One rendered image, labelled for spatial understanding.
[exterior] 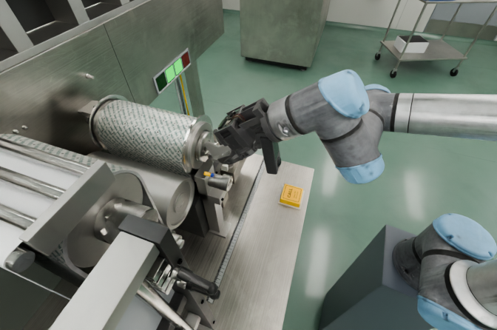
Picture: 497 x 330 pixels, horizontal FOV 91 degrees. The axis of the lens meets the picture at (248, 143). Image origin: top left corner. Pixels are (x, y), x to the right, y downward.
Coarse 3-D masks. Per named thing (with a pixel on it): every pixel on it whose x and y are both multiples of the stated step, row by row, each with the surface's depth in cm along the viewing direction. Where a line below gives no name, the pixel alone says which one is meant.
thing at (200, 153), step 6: (204, 132) 57; (210, 132) 59; (198, 138) 56; (204, 138) 56; (210, 138) 59; (198, 144) 55; (204, 144) 57; (198, 150) 55; (204, 150) 59; (198, 156) 56; (204, 156) 58
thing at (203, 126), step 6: (96, 126) 60; (198, 126) 56; (204, 126) 57; (210, 126) 61; (198, 132) 55; (192, 138) 54; (192, 144) 54; (192, 150) 54; (192, 156) 55; (192, 162) 56; (198, 162) 59; (198, 168) 60
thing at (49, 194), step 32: (0, 160) 32; (32, 160) 30; (64, 160) 29; (0, 192) 28; (32, 192) 27; (64, 192) 26; (96, 192) 28; (0, 224) 25; (32, 224) 23; (64, 224) 25
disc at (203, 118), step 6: (198, 120) 56; (204, 120) 58; (210, 120) 62; (192, 126) 53; (192, 132) 54; (186, 138) 52; (186, 144) 53; (186, 150) 54; (186, 156) 54; (186, 162) 55; (186, 168) 56; (192, 168) 59; (192, 174) 59
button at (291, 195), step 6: (288, 186) 90; (294, 186) 90; (282, 192) 88; (288, 192) 88; (294, 192) 88; (300, 192) 88; (282, 198) 86; (288, 198) 86; (294, 198) 86; (300, 198) 86; (288, 204) 87; (294, 204) 86
